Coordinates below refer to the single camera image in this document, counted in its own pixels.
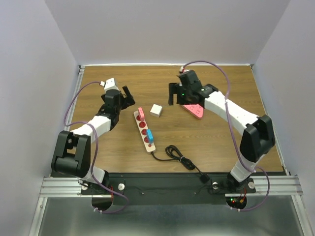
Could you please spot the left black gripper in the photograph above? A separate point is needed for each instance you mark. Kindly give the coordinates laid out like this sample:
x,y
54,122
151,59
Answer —
x,y
128,101

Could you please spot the pink triangular power socket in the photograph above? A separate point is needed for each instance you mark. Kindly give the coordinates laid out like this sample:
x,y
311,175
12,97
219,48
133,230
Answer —
x,y
195,110

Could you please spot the white red power strip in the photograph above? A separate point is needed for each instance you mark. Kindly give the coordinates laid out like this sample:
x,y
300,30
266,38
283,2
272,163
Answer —
x,y
142,127

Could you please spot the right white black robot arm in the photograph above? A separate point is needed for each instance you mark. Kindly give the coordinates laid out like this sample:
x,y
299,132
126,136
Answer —
x,y
256,131

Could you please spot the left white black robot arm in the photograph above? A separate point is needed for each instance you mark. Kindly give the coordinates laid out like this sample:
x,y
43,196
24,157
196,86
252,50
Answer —
x,y
75,151

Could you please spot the white charger block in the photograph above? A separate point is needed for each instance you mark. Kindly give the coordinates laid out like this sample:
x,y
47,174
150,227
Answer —
x,y
156,110

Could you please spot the blue plug adapter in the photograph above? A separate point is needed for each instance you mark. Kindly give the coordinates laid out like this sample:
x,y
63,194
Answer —
x,y
149,136

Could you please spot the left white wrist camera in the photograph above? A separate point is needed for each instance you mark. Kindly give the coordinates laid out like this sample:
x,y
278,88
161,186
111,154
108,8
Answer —
x,y
109,84

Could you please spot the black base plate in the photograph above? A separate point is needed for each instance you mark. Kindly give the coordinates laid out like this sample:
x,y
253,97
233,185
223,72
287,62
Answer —
x,y
138,189

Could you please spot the small pink plug adapter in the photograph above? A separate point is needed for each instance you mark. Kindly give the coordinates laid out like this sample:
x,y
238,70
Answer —
x,y
141,114

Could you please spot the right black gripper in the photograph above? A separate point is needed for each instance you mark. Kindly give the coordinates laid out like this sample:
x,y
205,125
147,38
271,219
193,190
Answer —
x,y
176,88

